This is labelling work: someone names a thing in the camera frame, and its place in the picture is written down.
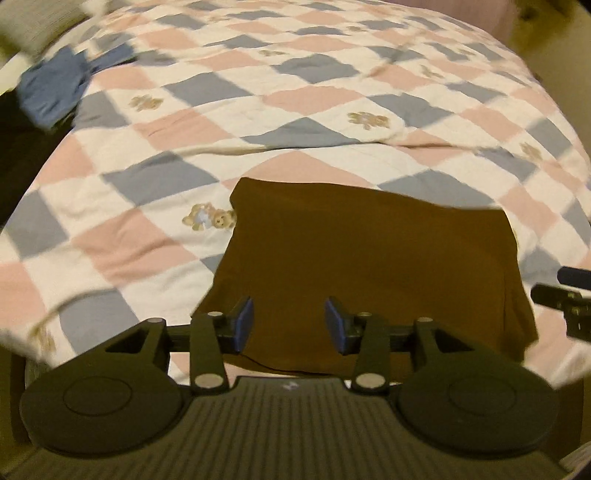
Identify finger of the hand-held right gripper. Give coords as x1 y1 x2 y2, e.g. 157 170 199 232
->
530 284 591 312
557 266 591 285

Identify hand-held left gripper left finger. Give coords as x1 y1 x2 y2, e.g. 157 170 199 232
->
104 296 256 394

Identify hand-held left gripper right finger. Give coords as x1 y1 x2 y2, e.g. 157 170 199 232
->
324 297 481 394

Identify brown garment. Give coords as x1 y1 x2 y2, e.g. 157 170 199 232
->
191 176 540 376

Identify checkered bear print blanket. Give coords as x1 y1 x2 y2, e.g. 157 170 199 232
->
0 0 591 389

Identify pink headboard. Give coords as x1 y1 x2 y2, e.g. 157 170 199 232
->
406 0 515 40

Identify blue garment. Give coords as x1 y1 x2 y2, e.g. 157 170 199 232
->
17 45 138 131

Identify grey pillow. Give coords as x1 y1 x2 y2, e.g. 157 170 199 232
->
0 0 93 57

